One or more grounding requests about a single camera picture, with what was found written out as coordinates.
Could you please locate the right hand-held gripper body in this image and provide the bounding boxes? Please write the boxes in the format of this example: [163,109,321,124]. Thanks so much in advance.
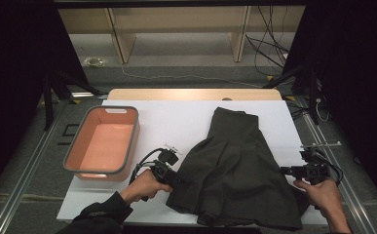
[300,140,343,186]

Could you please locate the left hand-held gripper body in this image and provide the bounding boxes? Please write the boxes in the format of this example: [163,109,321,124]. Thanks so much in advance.
[148,143,182,183]

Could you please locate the dark grey skirt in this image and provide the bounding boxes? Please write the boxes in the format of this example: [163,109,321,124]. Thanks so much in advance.
[166,106,311,232]

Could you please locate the orange basket with grey rim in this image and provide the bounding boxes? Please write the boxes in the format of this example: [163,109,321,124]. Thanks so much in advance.
[62,105,141,182]

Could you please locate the person's right hand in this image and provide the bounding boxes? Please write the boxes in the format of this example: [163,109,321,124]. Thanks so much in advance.
[292,177,344,222]

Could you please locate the person's left hand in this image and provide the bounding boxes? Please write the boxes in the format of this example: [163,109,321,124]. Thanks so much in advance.
[119,169,174,208]

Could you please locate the white board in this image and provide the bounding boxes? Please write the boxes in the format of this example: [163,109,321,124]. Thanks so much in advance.
[57,99,335,227]

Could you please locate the black tripod stand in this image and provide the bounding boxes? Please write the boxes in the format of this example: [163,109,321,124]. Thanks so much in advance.
[262,62,321,126]
[41,69,104,131]

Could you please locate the black curtain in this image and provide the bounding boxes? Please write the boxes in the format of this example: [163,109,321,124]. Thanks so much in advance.
[0,0,90,203]
[282,0,377,206]

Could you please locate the crumpled clear plastic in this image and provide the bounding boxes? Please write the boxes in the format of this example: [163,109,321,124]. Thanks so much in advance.
[83,57,107,68]

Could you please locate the light wooden shelf unit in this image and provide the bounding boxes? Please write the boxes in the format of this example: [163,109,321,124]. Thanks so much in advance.
[58,6,306,64]

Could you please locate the right hand-held gripper cable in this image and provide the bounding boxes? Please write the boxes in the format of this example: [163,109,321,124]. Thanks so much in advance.
[316,150,345,186]

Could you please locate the hand-held gripper cable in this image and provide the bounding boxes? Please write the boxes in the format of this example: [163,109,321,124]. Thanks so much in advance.
[129,147,165,186]
[316,150,345,186]

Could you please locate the left hand-held gripper cable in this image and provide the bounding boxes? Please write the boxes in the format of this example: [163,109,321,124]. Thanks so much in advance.
[129,147,165,186]

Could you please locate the long aluminium rail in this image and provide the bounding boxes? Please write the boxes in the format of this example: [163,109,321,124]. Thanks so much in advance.
[297,103,377,234]
[0,100,80,234]

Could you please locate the black floor cables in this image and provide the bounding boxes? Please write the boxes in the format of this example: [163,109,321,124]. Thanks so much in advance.
[284,94,311,120]

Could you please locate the short aluminium rail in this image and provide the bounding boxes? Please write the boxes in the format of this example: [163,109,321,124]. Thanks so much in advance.
[70,92,109,99]

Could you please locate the bundle of black cables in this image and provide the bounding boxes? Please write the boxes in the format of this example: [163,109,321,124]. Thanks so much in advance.
[245,5,291,77]

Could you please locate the black frame bar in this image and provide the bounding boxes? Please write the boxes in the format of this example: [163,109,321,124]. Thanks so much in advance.
[53,0,309,8]

